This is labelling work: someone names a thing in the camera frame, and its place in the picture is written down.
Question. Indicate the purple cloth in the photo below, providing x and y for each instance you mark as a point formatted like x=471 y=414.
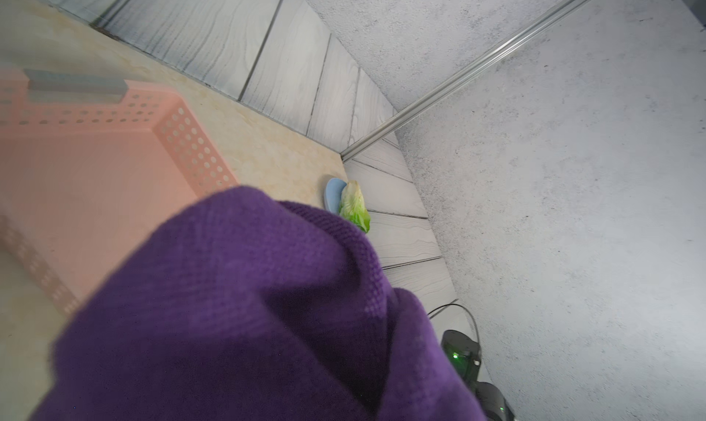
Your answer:
x=246 y=308

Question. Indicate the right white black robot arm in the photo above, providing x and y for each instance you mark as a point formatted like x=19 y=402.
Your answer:
x=459 y=336

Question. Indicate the light blue round plate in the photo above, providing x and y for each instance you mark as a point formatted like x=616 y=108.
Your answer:
x=333 y=194

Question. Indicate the green lettuce head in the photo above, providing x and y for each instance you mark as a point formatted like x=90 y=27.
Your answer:
x=352 y=206

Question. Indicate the pink perforated plastic basket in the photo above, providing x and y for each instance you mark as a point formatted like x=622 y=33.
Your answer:
x=90 y=166

